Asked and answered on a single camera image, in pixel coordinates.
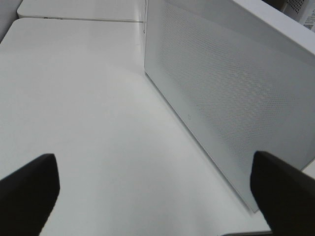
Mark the white microwave door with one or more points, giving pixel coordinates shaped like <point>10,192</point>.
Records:
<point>240,75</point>

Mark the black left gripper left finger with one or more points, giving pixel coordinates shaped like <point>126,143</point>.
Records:
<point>28,196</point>

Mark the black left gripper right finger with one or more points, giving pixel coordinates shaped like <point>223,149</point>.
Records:
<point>284,194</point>

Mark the white microwave oven body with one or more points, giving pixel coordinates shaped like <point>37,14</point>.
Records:
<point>302,11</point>

